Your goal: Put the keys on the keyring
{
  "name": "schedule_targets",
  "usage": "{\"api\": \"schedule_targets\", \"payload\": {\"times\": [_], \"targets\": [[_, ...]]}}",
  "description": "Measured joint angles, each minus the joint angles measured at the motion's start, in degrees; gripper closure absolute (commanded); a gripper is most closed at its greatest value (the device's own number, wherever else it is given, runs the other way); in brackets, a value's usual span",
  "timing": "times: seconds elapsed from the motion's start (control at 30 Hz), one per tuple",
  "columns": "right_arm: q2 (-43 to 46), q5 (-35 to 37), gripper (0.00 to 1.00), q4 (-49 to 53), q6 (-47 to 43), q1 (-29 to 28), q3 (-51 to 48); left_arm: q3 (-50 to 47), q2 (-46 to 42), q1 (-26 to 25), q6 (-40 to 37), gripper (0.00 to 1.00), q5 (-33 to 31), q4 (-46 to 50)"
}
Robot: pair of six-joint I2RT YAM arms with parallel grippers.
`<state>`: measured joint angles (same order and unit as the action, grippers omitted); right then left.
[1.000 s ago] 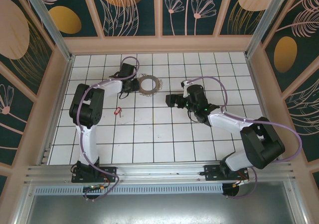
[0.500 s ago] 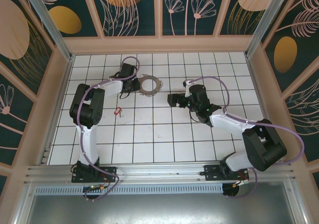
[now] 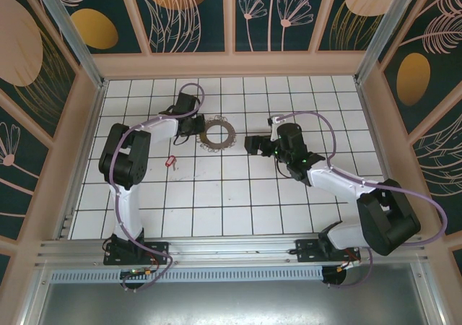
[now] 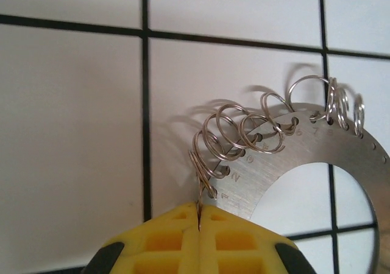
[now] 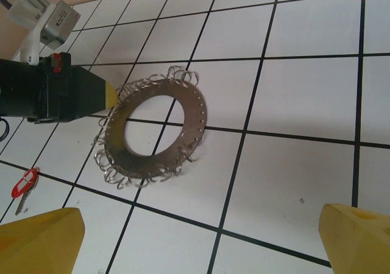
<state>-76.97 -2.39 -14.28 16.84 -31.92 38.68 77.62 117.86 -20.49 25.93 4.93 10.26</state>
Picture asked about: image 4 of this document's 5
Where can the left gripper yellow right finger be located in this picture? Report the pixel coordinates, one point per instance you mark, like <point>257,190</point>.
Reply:
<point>243,243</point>

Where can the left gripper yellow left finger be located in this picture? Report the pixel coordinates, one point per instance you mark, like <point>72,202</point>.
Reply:
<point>158,243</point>

